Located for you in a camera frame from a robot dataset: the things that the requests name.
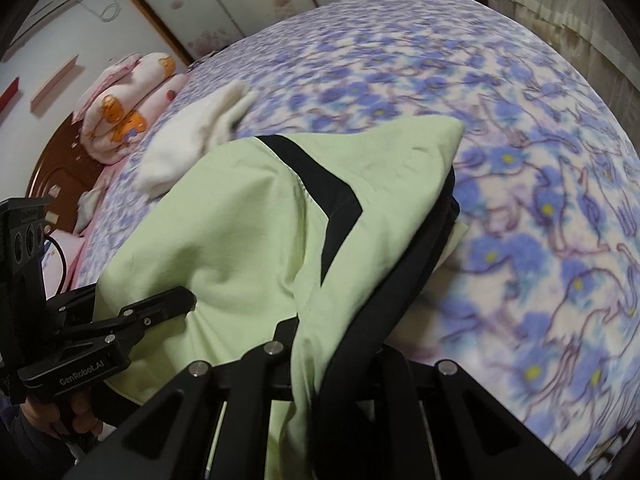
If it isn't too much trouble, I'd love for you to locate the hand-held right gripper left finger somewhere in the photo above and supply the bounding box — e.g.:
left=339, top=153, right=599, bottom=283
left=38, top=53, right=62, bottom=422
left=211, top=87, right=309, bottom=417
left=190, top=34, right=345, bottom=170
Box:
left=85, top=320, right=300, bottom=480

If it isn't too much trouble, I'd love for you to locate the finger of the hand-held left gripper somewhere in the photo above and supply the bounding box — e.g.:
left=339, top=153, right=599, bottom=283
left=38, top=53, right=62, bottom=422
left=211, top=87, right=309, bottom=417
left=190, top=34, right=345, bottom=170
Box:
left=92, top=286, right=197, bottom=348
left=45, top=285, right=98, bottom=328

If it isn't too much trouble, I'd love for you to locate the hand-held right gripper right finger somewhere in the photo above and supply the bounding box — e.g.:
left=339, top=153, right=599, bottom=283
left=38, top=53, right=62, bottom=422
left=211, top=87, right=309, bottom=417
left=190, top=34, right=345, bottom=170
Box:
left=350, top=345, right=576, bottom=480

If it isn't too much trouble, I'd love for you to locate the green and black hooded jacket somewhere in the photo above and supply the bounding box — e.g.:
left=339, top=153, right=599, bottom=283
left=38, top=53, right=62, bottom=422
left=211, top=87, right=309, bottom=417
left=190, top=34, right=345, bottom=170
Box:
left=92, top=115, right=468, bottom=480

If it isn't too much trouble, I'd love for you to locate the person's left forearm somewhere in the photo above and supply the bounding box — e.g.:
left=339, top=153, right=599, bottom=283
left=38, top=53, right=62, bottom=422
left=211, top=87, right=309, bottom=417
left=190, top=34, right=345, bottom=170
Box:
left=0, top=410, right=73, bottom=480

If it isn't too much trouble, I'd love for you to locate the person's left hand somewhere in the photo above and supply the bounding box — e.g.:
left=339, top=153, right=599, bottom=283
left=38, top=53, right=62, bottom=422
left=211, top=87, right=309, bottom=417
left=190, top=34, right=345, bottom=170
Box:
left=20, top=395, right=103, bottom=438

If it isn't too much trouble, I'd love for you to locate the grey cloth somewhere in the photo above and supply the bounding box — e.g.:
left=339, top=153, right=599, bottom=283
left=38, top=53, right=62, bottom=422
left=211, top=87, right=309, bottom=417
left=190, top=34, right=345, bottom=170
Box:
left=76, top=189, right=102, bottom=234

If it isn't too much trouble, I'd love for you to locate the wooden headboard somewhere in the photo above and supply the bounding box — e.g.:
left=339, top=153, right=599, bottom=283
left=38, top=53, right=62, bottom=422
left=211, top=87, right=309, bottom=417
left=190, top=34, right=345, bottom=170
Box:
left=27, top=109, right=122, bottom=235

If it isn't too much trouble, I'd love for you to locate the white fleece cloth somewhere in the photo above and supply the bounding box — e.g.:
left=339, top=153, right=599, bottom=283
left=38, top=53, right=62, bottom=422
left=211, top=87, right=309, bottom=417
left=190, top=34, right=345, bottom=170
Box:
left=135, top=80, right=259, bottom=196

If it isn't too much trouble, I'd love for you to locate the rolled pink bear quilt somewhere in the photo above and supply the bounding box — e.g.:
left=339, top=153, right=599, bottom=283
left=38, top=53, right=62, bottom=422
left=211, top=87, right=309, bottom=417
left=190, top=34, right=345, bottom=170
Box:
left=72, top=52, right=177, bottom=166

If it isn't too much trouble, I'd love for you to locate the purple cat print blanket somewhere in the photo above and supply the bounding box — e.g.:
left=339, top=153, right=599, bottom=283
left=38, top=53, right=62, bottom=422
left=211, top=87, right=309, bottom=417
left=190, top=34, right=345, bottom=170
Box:
left=75, top=0, right=640, bottom=478

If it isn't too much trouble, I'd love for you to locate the white air conditioner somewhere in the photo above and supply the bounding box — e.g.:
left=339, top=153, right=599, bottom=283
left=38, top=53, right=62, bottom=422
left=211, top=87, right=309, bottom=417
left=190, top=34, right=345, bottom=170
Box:
left=0, top=0, right=84, bottom=61

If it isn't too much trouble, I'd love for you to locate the floral sliding door wardrobe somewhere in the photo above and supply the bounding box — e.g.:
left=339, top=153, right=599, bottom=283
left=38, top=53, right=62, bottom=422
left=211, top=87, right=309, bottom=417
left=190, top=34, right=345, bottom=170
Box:
left=104, top=0, right=416, bottom=65

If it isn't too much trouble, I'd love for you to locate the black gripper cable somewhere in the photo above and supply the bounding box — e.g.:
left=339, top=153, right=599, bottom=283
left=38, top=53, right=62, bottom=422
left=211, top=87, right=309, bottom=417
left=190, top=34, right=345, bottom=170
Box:
left=44, top=234, right=69, bottom=294

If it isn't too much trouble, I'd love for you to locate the red wall shelf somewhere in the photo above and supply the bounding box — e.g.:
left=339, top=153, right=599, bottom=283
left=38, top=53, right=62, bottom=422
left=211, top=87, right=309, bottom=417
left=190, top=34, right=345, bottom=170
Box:
left=0, top=77, right=21, bottom=112

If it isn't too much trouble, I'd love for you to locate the pink wall shelf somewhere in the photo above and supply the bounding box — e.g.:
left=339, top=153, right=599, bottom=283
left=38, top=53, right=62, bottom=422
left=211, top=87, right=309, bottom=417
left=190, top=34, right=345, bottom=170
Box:
left=29, top=55, right=82, bottom=114

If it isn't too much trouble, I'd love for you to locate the white wall cord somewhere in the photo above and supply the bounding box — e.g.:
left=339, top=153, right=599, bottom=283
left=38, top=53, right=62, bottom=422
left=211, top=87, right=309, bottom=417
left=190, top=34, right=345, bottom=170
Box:
left=81, top=0, right=122, bottom=24

